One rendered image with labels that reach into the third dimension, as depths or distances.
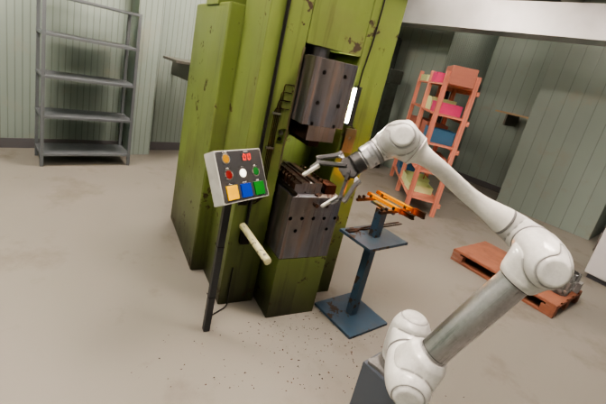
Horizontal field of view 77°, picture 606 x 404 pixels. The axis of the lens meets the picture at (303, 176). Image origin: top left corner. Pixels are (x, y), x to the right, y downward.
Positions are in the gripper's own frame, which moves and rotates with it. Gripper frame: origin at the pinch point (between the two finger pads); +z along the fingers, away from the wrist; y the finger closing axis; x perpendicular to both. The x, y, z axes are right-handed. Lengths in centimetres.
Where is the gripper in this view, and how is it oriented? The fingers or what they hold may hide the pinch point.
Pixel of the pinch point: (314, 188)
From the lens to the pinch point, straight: 136.7
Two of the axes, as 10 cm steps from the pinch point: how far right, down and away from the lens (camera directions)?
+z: -8.5, 5.2, 0.9
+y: 4.8, 8.2, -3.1
